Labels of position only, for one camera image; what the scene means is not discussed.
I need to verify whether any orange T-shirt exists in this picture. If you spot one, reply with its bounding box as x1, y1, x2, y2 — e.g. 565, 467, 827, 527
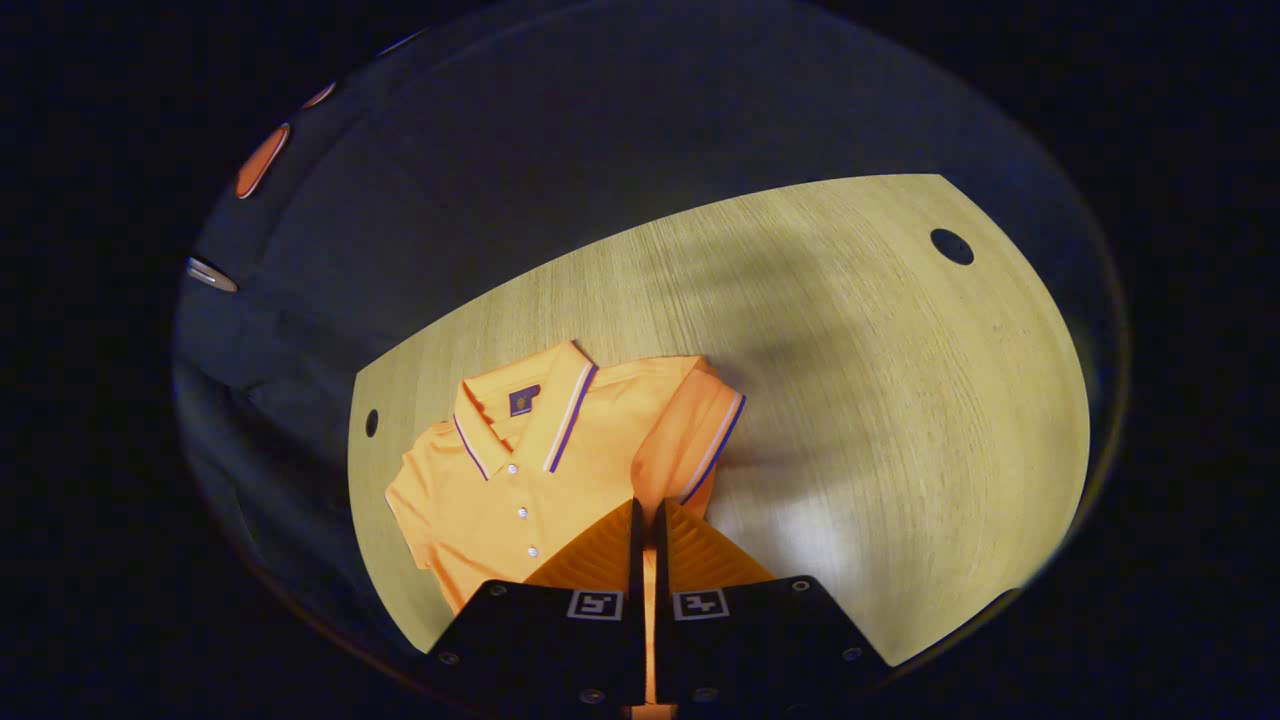
384, 340, 747, 720

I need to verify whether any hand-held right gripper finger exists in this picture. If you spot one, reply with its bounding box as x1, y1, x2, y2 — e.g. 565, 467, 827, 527
654, 497, 893, 715
423, 497, 648, 715

